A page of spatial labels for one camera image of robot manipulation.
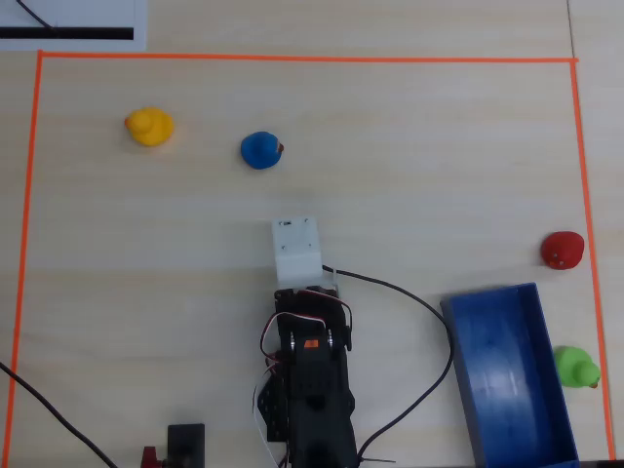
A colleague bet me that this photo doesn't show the green rubber duck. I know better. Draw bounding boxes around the green rubber duck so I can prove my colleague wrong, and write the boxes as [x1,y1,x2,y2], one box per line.
[553,344,602,390]

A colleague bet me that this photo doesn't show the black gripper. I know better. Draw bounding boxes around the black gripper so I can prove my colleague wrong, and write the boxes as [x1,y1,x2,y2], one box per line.
[273,285,353,352]

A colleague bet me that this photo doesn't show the long black cable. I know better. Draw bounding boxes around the long black cable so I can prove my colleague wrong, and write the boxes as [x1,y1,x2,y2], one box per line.
[0,361,119,468]

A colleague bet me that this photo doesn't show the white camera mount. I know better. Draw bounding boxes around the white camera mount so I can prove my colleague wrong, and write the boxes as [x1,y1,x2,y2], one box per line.
[271,214,324,285]

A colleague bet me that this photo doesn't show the blue rubber duck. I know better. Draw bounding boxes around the blue rubber duck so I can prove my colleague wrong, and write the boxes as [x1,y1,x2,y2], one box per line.
[240,130,286,171]

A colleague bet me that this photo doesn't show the blue plastic box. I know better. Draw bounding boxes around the blue plastic box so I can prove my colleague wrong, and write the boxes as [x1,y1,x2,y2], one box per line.
[440,282,581,468]

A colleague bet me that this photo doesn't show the black stand with red knob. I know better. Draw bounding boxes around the black stand with red knob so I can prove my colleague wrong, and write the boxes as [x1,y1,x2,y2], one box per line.
[141,422,206,468]

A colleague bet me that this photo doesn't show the white paper with black bar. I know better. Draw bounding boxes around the white paper with black bar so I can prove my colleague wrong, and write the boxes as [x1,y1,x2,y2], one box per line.
[0,0,147,52]

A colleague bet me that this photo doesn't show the black camera cable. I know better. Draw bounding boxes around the black camera cable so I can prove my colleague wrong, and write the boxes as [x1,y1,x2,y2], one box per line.
[321,264,455,464]

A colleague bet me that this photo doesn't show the red rubber duck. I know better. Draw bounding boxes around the red rubber duck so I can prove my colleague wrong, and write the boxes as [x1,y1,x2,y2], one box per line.
[539,230,585,271]

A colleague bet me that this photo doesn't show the yellow rubber duck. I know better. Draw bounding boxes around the yellow rubber duck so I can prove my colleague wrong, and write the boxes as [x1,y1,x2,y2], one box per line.
[124,106,176,147]

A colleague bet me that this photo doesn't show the thin black cable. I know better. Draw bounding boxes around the thin black cable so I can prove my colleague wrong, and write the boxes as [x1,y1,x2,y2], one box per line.
[16,0,58,30]

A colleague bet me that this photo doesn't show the orange tape strip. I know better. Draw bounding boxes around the orange tape strip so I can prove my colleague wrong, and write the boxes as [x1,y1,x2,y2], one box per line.
[37,51,580,64]
[569,58,616,462]
[3,51,44,452]

